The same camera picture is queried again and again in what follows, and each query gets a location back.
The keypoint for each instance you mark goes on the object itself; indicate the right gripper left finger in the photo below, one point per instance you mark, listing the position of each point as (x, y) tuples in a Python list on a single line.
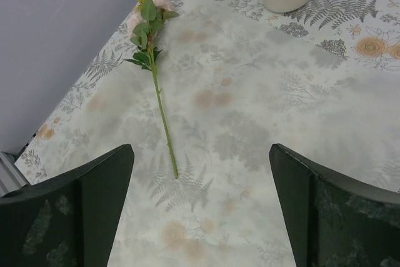
[(70, 219)]

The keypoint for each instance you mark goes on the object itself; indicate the white wrapping paper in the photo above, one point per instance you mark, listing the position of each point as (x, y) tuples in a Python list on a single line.
[(202, 192)]

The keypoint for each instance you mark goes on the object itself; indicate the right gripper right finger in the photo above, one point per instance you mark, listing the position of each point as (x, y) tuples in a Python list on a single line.
[(332, 219)]

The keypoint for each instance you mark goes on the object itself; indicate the pale pink rose stem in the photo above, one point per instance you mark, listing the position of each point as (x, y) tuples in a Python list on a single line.
[(146, 21)]

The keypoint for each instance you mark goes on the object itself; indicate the floral patterned table mat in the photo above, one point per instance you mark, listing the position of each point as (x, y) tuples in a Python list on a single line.
[(335, 25)]

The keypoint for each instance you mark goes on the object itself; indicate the aluminium frame rail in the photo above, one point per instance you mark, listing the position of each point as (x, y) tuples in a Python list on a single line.
[(11, 178)]

